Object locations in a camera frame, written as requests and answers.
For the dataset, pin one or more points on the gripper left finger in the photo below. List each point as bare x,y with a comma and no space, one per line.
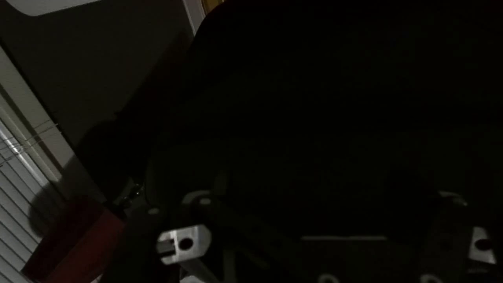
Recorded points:
220,236

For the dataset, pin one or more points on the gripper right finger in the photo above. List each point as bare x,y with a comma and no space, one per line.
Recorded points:
452,243

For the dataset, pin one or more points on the black office chair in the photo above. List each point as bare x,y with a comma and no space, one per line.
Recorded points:
314,118

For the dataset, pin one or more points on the dark red seat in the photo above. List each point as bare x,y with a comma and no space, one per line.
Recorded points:
84,243

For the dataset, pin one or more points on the white window blinds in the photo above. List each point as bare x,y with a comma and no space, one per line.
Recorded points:
15,204

